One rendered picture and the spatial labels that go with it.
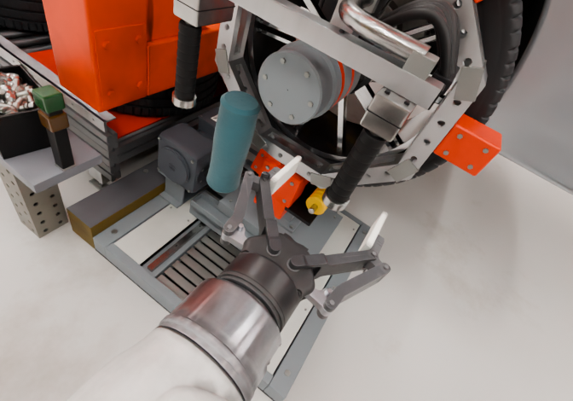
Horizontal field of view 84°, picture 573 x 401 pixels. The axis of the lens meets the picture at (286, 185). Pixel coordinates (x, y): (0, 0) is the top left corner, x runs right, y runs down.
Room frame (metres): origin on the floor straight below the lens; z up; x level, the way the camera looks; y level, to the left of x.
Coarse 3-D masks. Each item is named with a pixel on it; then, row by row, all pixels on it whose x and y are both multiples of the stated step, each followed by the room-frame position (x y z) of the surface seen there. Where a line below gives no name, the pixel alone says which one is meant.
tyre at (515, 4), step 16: (496, 0) 0.67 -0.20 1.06; (512, 0) 0.66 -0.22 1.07; (480, 16) 0.67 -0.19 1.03; (496, 16) 0.66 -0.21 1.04; (512, 16) 0.66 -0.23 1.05; (496, 32) 0.66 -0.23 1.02; (512, 32) 0.66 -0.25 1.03; (496, 48) 0.66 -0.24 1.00; (512, 48) 0.65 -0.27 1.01; (496, 64) 0.65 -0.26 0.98; (512, 64) 0.66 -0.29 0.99; (496, 80) 0.65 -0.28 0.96; (480, 96) 0.65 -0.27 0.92; (496, 96) 0.64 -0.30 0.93; (480, 112) 0.64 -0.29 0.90; (432, 160) 0.65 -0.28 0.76; (416, 176) 0.66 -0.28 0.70
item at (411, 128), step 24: (288, 0) 0.93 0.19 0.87; (312, 0) 0.78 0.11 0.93; (384, 0) 0.74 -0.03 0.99; (264, 24) 0.80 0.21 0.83; (264, 48) 0.84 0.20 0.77; (360, 96) 0.72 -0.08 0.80; (312, 120) 0.85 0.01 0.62; (336, 120) 0.91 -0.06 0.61; (408, 120) 0.87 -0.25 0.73; (312, 144) 0.73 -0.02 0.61; (336, 144) 0.77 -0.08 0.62; (384, 144) 0.74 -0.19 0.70; (408, 144) 0.66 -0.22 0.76
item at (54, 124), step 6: (42, 114) 0.45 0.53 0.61; (60, 114) 0.46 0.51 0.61; (66, 114) 0.47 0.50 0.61; (42, 120) 0.45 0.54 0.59; (48, 120) 0.44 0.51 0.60; (54, 120) 0.45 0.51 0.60; (60, 120) 0.46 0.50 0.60; (66, 120) 0.47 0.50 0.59; (48, 126) 0.44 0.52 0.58; (54, 126) 0.45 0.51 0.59; (60, 126) 0.46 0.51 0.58; (66, 126) 0.47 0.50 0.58
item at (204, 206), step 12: (240, 180) 0.97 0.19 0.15; (204, 192) 0.80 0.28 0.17; (216, 192) 0.82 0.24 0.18; (192, 204) 0.74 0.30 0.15; (204, 204) 0.77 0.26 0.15; (216, 204) 0.77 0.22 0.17; (204, 216) 0.72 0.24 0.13; (216, 216) 0.74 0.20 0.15; (228, 216) 0.76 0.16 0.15; (216, 228) 0.71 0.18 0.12
